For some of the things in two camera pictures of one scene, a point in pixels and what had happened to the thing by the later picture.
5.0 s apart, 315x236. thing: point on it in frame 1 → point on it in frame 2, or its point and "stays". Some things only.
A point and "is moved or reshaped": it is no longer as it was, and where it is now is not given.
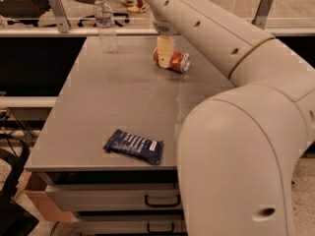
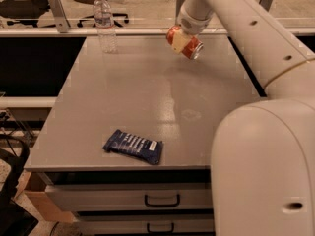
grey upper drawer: [114, 197] stays
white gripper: [162, 28] → [191, 25]
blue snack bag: [128, 144] stays
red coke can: [178, 61] is moved or reshaped
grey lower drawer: [128, 223] stays
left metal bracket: [59, 11] stays
